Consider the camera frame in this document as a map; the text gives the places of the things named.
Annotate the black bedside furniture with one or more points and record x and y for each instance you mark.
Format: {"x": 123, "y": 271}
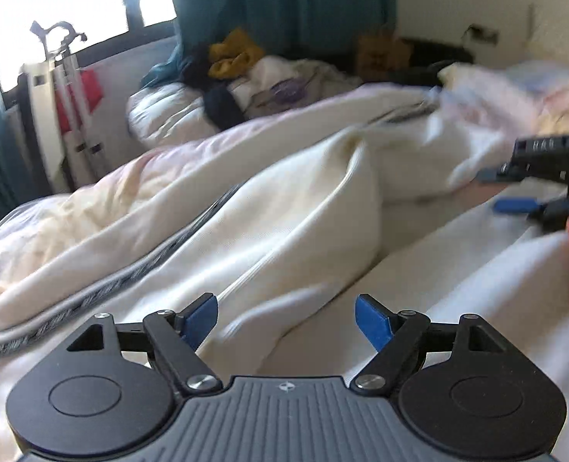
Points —
{"x": 433, "y": 55}

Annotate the window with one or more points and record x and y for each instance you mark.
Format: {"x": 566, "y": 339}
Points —
{"x": 72, "y": 5}

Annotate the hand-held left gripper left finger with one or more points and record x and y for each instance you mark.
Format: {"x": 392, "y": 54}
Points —
{"x": 200, "y": 320}

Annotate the pastel tie-dye duvet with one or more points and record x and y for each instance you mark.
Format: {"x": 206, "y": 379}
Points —
{"x": 313, "y": 192}

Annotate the pile of white clothes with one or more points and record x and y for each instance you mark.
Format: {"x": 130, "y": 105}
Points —
{"x": 308, "y": 74}

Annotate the wall socket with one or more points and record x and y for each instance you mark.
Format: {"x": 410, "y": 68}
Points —
{"x": 484, "y": 33}

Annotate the white bundled quilt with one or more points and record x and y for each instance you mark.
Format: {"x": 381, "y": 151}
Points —
{"x": 169, "y": 110}

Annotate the white folding rack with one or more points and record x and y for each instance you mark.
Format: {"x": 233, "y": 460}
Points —
{"x": 72, "y": 120}

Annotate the red cloth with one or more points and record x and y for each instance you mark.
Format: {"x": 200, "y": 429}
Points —
{"x": 89, "y": 101}

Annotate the quilted cream pillow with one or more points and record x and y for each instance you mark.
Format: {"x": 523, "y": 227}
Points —
{"x": 563, "y": 29}

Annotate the purple printed garment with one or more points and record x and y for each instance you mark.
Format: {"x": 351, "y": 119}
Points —
{"x": 287, "y": 90}

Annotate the teal garment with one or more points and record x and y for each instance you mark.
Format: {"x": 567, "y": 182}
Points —
{"x": 164, "y": 70}

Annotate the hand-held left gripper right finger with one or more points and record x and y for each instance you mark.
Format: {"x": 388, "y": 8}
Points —
{"x": 372, "y": 322}

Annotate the brown paper bag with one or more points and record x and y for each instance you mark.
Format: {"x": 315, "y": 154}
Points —
{"x": 380, "y": 55}

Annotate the yellow garment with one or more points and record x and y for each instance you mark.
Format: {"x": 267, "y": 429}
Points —
{"x": 234, "y": 53}

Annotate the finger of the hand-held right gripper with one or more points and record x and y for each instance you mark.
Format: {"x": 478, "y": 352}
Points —
{"x": 513, "y": 206}
{"x": 489, "y": 174}

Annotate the black garment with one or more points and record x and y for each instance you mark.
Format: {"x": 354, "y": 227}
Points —
{"x": 222, "y": 103}

